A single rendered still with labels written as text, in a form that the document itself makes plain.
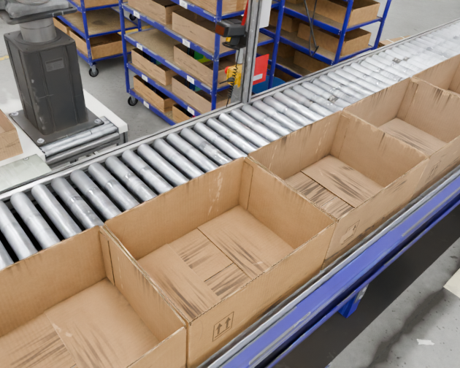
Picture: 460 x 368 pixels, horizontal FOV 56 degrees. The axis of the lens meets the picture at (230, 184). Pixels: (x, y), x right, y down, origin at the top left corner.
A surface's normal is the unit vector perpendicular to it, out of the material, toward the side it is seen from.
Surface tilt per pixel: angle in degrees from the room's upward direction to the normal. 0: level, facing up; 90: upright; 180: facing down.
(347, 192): 1
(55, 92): 90
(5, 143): 91
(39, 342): 0
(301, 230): 89
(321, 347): 0
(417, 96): 90
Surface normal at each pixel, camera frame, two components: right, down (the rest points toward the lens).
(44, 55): 0.67, 0.52
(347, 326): 0.07, -0.76
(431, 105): -0.75, 0.38
